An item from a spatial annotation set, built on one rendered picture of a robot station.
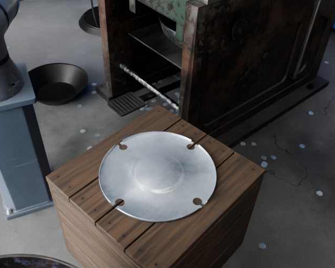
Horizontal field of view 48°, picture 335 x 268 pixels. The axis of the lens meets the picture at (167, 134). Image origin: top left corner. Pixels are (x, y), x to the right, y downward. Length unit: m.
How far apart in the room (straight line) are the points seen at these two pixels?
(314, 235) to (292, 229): 0.07
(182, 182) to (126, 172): 0.14
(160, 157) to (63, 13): 1.70
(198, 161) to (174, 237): 0.23
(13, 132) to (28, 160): 0.12
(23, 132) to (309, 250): 0.93
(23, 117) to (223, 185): 0.56
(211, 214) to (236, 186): 0.11
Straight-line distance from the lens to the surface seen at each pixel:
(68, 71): 1.87
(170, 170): 0.93
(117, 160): 0.96
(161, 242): 0.82
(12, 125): 1.09
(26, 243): 1.29
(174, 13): 1.25
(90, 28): 2.27
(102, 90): 1.74
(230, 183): 0.93
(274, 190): 1.42
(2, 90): 1.04
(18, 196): 1.29
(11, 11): 1.10
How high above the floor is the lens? 1.05
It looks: 43 degrees down
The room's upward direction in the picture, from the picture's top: 3 degrees clockwise
